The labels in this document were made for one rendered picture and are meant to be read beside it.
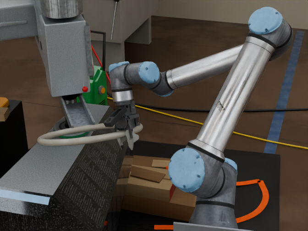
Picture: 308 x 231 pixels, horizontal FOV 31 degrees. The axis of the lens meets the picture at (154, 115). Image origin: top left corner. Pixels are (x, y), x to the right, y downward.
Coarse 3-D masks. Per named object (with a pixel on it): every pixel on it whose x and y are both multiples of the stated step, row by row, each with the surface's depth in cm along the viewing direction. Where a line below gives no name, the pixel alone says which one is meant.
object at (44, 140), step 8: (72, 128) 277; (80, 128) 278; (88, 128) 279; (96, 128) 279; (104, 128) 279; (136, 128) 247; (40, 136) 257; (48, 136) 263; (56, 136) 270; (96, 136) 234; (104, 136) 235; (112, 136) 236; (120, 136) 238; (40, 144) 247; (48, 144) 240; (56, 144) 237; (64, 144) 235; (72, 144) 234
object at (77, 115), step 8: (80, 96) 309; (64, 104) 298; (72, 104) 308; (80, 104) 308; (64, 112) 298; (72, 112) 299; (80, 112) 299; (88, 112) 289; (72, 120) 291; (80, 120) 291; (88, 120) 291
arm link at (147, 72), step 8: (128, 64) 235; (136, 64) 232; (144, 64) 229; (152, 64) 230; (128, 72) 232; (136, 72) 230; (144, 72) 228; (152, 72) 230; (128, 80) 233; (136, 80) 231; (144, 80) 230; (152, 80) 230
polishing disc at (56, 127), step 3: (60, 120) 333; (63, 120) 333; (57, 123) 330; (60, 123) 330; (63, 123) 330; (54, 126) 326; (57, 126) 326; (60, 126) 326; (63, 126) 326; (54, 129) 324; (57, 129) 323; (60, 129) 323; (84, 132) 322; (63, 135) 319; (66, 135) 318; (69, 135) 318; (72, 135) 318; (75, 135) 319
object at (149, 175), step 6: (132, 168) 396; (138, 168) 396; (132, 174) 390; (138, 174) 390; (144, 174) 390; (150, 174) 389; (156, 174) 389; (162, 174) 389; (150, 180) 384; (156, 180) 383
